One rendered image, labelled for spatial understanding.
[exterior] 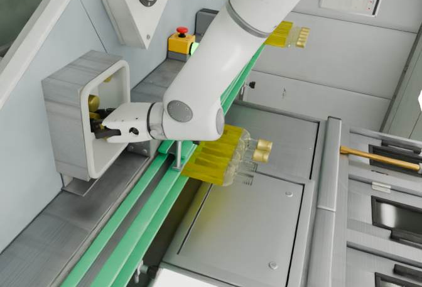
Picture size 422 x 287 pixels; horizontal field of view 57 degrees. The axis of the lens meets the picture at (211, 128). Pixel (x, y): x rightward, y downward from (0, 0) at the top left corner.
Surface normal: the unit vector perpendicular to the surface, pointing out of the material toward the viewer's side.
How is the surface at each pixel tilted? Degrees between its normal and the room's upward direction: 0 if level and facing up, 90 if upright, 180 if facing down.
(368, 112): 90
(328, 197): 90
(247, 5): 107
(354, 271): 90
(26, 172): 0
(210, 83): 71
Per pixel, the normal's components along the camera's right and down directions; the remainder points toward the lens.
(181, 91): -0.45, 0.43
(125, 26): -0.31, 0.85
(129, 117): -0.18, -0.82
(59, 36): 0.95, 0.24
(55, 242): 0.09, -0.83
